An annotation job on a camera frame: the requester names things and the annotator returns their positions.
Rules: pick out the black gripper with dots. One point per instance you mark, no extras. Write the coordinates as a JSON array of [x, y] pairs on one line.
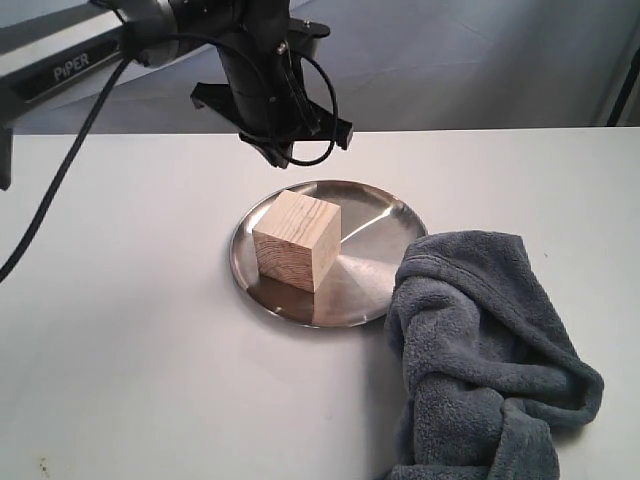
[[273, 115]]

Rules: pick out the light wooden cube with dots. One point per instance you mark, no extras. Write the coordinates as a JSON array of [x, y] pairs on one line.
[[298, 239]]

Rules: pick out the grey-blue fleece towel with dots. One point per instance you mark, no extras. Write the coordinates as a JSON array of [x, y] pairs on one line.
[[489, 369]]

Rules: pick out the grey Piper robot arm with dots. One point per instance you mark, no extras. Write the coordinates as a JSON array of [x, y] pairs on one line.
[[260, 47]]

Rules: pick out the grey backdrop cloth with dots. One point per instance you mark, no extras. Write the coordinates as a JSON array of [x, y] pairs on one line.
[[407, 65]]

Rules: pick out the round stainless steel plate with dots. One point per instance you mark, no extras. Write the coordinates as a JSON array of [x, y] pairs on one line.
[[377, 228]]

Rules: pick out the black stand pole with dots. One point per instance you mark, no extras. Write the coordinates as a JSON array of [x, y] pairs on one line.
[[622, 109]]

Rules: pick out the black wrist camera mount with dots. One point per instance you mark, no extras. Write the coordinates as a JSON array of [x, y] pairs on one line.
[[240, 54]]

